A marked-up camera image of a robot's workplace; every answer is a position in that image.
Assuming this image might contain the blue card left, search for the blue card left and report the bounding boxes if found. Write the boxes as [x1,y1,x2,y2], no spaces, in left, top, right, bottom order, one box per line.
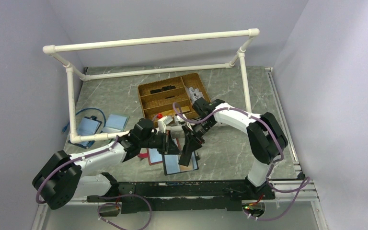
[73,116,102,149]

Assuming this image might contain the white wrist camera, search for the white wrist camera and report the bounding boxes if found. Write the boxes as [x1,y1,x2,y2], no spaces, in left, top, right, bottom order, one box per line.
[156,113,173,132]
[174,115,189,126]

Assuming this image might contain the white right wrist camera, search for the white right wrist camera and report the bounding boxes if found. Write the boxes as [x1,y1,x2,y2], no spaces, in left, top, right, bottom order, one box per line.
[174,115,189,126]

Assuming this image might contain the red framed card holder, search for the red framed card holder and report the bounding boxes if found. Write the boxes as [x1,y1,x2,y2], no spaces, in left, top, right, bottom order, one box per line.
[138,148,162,165]

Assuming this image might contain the brown woven divided tray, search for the brown woven divided tray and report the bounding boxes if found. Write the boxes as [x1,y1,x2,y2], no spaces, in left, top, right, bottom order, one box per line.
[138,73,210,127]

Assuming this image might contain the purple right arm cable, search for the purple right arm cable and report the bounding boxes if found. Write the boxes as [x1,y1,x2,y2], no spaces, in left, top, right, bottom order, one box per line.
[172,102,311,222]

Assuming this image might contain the white PVC pipe frame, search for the white PVC pipe frame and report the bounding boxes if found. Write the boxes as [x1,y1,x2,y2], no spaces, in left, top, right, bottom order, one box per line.
[43,28,260,144]

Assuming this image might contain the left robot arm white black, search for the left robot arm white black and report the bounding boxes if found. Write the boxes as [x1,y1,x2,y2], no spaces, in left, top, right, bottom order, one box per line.
[32,118,182,209]

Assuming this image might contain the black card in tray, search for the black card in tray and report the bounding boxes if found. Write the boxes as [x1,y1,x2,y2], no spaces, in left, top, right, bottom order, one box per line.
[150,85,176,94]

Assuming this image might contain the blue cable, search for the blue cable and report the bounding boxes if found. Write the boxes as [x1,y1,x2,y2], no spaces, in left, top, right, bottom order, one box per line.
[61,107,107,133]

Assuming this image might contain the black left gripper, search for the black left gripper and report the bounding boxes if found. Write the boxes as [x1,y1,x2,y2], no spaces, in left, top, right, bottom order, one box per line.
[140,129,182,155]

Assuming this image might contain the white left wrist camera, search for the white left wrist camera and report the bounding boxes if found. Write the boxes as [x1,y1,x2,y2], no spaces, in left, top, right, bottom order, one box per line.
[156,113,173,132]

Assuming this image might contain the gold card in tray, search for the gold card in tray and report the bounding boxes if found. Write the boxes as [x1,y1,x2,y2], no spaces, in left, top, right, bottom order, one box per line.
[172,106,191,114]

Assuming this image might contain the grey cards in tray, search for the grey cards in tray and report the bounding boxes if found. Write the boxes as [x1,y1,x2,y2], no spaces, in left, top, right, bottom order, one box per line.
[185,87,204,104]

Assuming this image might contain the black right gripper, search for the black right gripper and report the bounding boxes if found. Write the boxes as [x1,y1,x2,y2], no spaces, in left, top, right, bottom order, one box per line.
[182,118,216,155]

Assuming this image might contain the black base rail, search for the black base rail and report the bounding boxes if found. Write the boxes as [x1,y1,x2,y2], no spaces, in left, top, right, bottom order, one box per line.
[86,179,275,214]

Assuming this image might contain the black credit card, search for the black credit card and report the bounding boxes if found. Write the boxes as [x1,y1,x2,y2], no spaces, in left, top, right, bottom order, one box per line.
[178,144,194,166]

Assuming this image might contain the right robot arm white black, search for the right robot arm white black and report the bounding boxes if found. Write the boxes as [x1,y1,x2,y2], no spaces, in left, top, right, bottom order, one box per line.
[178,98,288,199]

